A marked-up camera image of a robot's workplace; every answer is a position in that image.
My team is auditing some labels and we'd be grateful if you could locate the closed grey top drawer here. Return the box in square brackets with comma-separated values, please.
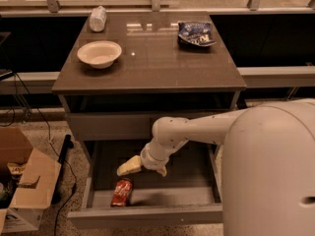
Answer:
[66, 113, 234, 144]

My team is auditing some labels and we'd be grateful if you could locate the snack bag inside box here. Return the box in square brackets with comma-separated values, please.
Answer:
[7, 162, 27, 177]

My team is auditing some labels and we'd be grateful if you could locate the white paper bowl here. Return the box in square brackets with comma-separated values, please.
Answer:
[77, 40, 122, 69]

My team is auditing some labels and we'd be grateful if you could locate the red coke can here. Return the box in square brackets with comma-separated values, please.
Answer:
[111, 178, 133, 207]

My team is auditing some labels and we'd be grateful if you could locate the clear plastic water bottle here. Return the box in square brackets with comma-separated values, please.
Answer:
[89, 6, 106, 32]

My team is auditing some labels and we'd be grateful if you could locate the open grey middle drawer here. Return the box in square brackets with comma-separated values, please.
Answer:
[68, 140, 222, 229]

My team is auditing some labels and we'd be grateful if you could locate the grey drawer cabinet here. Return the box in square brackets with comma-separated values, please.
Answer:
[51, 11, 248, 164]

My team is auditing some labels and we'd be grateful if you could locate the black power cable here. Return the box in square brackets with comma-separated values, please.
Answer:
[0, 72, 78, 236]

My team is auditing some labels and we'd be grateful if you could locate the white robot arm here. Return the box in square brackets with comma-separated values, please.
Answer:
[117, 98, 315, 236]

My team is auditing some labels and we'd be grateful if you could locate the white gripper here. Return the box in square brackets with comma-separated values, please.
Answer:
[117, 140, 178, 177]

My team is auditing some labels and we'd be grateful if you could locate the black bar on floor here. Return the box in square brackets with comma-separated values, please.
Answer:
[51, 134, 74, 205]

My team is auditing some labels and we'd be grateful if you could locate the brown cardboard box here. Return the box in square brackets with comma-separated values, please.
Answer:
[0, 127, 61, 233]

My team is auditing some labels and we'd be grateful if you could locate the blue chip bag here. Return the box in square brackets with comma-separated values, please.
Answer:
[177, 22, 216, 47]

